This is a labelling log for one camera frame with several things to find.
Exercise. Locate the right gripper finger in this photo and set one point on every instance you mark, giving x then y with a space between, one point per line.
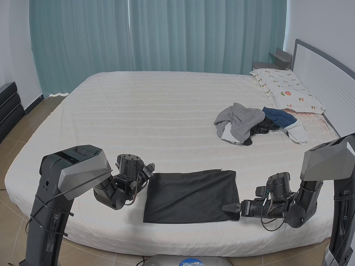
233 207

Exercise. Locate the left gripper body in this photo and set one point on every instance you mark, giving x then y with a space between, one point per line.
147 173

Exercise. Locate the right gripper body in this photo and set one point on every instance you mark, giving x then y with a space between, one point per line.
251 208

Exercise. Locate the black T-shirt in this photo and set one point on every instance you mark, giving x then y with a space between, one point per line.
191 195

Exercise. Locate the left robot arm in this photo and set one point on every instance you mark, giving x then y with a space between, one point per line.
69 170

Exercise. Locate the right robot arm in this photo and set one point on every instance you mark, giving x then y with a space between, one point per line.
327 165

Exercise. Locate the bed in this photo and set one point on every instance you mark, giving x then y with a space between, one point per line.
138 115

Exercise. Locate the pile of clothes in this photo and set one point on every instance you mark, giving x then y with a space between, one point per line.
241 120

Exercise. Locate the white printed pillow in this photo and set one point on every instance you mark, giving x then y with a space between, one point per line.
288 90

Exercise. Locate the black chest of drawers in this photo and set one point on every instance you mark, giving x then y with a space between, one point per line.
9 109

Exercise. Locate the blue-green curtain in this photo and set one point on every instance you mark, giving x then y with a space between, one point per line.
83 35
208 26

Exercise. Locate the grey bedside table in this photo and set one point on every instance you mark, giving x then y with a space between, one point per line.
280 55

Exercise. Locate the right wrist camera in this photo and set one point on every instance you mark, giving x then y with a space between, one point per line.
261 191

